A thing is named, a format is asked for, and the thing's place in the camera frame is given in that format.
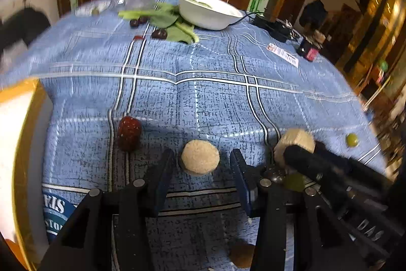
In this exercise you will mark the peeled sugarcane piece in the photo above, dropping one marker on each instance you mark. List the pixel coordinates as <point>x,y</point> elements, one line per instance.
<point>295,139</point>
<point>199,158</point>

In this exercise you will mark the black bag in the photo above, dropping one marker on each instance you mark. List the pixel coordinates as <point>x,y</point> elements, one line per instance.
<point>314,12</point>

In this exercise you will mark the dark red passion fruit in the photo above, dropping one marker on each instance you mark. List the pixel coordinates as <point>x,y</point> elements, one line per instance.
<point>128,133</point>

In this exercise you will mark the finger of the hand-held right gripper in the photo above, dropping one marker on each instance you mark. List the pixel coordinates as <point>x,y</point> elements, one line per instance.
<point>301,158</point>
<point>330,152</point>

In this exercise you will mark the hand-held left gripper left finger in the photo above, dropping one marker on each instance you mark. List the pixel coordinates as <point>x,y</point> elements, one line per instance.
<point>163,182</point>

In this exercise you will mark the white tray with yellow tape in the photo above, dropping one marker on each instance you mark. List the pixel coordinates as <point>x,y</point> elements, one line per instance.
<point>16,131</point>

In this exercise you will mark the green vegetable leaves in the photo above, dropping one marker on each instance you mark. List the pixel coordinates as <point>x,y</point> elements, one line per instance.
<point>165,18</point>

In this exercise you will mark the black power adapter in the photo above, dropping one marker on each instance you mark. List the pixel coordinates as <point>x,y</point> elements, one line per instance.
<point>271,26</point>

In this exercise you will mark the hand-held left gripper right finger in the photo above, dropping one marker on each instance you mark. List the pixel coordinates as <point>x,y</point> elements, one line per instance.
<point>241,182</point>

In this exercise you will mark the white bowl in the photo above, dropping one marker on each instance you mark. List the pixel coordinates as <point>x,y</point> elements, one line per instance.
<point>206,18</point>

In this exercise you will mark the white and red tag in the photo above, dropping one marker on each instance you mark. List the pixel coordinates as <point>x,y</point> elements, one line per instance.
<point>282,54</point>

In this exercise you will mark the dark box with pink label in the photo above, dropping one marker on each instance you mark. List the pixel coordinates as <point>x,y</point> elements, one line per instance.
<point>307,50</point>

